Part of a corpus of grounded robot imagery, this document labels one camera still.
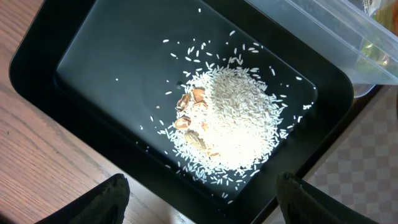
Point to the rice grains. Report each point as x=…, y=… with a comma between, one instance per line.
x=255, y=99

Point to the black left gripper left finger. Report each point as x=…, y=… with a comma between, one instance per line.
x=104, y=204

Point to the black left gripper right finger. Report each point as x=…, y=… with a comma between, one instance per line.
x=301, y=202

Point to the black waste tray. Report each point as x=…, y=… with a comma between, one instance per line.
x=111, y=73

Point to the brown nut shells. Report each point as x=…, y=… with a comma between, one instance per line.
x=192, y=122

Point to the dark brown serving tray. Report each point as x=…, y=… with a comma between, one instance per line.
x=360, y=169

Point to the clear plastic waste bin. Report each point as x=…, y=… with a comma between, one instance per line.
x=336, y=29

